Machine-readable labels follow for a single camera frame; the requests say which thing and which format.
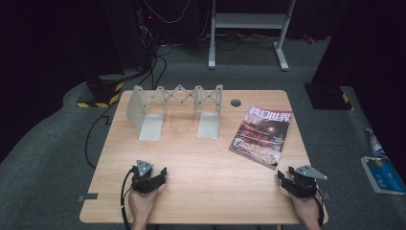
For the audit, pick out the dark equipment tower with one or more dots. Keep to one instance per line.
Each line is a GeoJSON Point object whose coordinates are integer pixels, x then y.
{"type": "Point", "coordinates": [130, 35]}

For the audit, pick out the person's left hand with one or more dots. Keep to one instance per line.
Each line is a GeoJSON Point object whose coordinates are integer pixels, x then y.
{"type": "Point", "coordinates": [142, 204]}

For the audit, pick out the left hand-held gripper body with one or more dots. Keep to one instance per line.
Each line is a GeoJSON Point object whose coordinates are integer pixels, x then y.
{"type": "Point", "coordinates": [142, 179]}

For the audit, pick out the white expandable bookend rack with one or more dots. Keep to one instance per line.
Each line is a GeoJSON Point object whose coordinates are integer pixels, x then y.
{"type": "Point", "coordinates": [150, 124]}

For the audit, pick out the blue and white packet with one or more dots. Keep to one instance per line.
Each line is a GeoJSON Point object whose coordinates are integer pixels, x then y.
{"type": "Point", "coordinates": [383, 175]}

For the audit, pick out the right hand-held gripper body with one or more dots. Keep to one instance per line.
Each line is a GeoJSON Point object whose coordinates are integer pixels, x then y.
{"type": "Point", "coordinates": [304, 183]}

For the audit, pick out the small red object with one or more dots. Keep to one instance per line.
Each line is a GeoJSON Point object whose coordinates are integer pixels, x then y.
{"type": "Point", "coordinates": [308, 39]}

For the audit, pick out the grey round table grommet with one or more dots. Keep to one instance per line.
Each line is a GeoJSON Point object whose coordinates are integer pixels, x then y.
{"type": "Point", "coordinates": [236, 103]}

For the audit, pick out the grey tape piece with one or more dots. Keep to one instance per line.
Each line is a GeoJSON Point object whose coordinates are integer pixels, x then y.
{"type": "Point", "coordinates": [88, 197]}
{"type": "Point", "coordinates": [326, 195]}

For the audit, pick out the black yellow striped base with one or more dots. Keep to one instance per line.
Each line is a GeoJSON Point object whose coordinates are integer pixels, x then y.
{"type": "Point", "coordinates": [102, 96]}
{"type": "Point", "coordinates": [328, 99]}

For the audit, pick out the red cover magazine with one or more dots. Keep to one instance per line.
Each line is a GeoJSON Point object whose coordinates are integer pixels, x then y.
{"type": "Point", "coordinates": [261, 135]}

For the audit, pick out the person's right hand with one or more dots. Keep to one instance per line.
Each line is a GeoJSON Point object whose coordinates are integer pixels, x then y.
{"type": "Point", "coordinates": [306, 209]}

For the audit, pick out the white metal stand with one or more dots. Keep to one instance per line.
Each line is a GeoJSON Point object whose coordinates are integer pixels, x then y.
{"type": "Point", "coordinates": [249, 20]}

